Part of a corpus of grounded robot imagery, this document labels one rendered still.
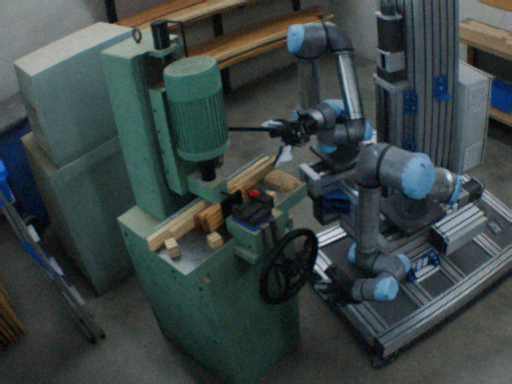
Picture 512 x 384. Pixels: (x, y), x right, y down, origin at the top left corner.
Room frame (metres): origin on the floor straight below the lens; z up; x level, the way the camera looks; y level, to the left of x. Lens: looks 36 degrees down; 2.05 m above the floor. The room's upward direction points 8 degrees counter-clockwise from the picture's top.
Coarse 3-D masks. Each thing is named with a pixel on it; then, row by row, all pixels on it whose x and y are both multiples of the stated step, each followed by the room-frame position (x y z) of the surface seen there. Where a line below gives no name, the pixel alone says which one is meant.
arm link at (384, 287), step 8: (384, 272) 1.08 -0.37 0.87; (368, 280) 1.07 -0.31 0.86; (376, 280) 1.05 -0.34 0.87; (384, 280) 1.03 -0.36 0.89; (392, 280) 1.02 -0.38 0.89; (368, 288) 1.04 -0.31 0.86; (376, 288) 1.02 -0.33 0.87; (384, 288) 1.00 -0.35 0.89; (392, 288) 1.00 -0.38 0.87; (368, 296) 1.02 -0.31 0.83; (376, 296) 1.00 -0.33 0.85; (384, 296) 0.98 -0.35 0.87; (392, 296) 0.98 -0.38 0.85
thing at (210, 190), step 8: (192, 176) 1.52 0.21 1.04; (200, 176) 1.51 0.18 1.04; (216, 176) 1.50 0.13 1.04; (192, 184) 1.51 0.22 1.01; (200, 184) 1.47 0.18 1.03; (208, 184) 1.46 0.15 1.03; (216, 184) 1.45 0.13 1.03; (224, 184) 1.47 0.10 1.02; (192, 192) 1.52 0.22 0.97; (200, 192) 1.48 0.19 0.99; (208, 192) 1.45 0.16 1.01; (216, 192) 1.44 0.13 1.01; (208, 200) 1.45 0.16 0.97; (216, 200) 1.43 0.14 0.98
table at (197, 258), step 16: (304, 192) 1.56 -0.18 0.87; (288, 208) 1.50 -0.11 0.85; (224, 224) 1.40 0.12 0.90; (176, 240) 1.34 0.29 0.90; (192, 240) 1.34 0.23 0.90; (224, 240) 1.32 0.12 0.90; (160, 256) 1.27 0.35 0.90; (192, 256) 1.26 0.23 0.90; (208, 256) 1.25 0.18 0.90; (224, 256) 1.28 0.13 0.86; (240, 256) 1.29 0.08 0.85; (256, 256) 1.25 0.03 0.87; (176, 272) 1.21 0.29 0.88; (192, 272) 1.19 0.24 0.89; (208, 272) 1.23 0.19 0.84
